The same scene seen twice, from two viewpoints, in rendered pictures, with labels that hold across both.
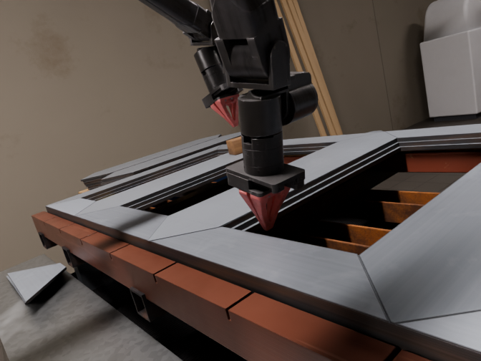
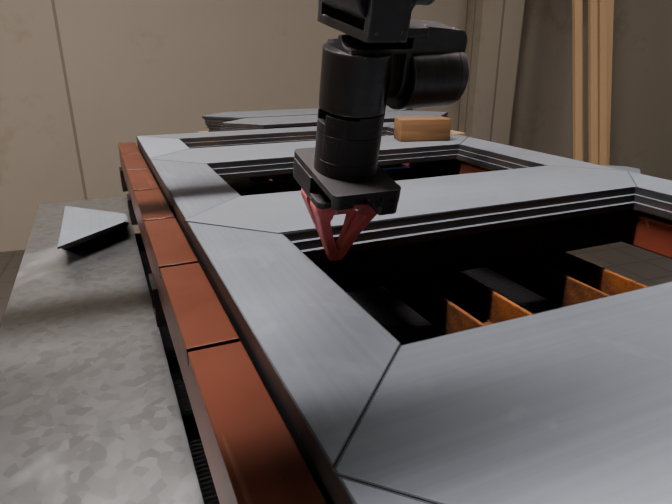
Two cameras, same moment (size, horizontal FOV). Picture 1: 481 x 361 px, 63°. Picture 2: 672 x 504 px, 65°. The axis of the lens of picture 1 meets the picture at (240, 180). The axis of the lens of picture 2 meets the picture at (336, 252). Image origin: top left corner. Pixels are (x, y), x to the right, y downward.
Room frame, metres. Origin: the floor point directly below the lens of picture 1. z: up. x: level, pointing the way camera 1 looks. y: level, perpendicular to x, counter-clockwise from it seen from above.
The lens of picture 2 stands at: (0.08, -0.14, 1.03)
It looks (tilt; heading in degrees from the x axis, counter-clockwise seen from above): 20 degrees down; 13
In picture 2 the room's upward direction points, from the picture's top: straight up
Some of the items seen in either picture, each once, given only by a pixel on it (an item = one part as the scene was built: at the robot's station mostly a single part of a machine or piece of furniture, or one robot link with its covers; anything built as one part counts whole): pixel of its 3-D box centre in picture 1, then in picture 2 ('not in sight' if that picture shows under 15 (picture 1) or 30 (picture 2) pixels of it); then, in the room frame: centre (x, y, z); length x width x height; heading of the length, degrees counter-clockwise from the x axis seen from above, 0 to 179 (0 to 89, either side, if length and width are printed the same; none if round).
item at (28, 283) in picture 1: (39, 277); (96, 223); (1.01, 0.59, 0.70); 0.39 x 0.12 x 0.04; 36
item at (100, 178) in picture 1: (172, 159); (330, 123); (1.82, 0.28, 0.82); 0.80 x 0.40 x 0.06; 126
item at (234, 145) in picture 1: (245, 143); (421, 128); (1.36, -0.05, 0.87); 0.12 x 0.06 x 0.05; 112
